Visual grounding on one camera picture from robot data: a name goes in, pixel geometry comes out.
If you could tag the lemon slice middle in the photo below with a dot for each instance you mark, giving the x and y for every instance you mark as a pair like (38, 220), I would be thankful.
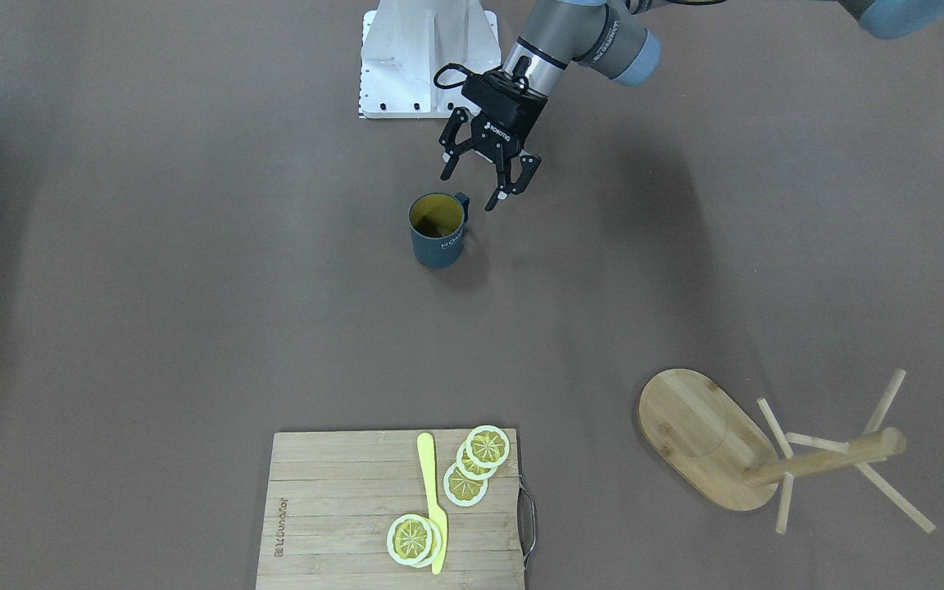
(469, 468)

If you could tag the dark blue cup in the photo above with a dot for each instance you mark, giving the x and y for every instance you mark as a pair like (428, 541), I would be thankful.
(437, 223)

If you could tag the wooden cutting board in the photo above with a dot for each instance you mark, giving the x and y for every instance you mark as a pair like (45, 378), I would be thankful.
(332, 496)

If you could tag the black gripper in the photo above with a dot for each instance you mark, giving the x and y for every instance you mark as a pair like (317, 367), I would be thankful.
(495, 134)

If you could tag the wooden cup rack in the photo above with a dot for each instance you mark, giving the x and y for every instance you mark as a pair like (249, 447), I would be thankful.
(705, 436)

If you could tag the lemon slice under knife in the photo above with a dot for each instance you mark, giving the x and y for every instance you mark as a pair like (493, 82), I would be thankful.
(436, 537)

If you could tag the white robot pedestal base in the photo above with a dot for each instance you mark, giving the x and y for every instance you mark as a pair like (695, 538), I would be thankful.
(404, 44)

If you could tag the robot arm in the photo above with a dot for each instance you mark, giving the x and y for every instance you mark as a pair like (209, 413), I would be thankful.
(600, 35)

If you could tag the yellow plastic knife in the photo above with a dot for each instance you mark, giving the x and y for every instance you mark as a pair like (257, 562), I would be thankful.
(426, 452)

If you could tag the lemon slice front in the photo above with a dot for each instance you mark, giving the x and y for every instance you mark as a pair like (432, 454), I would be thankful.
(407, 539)

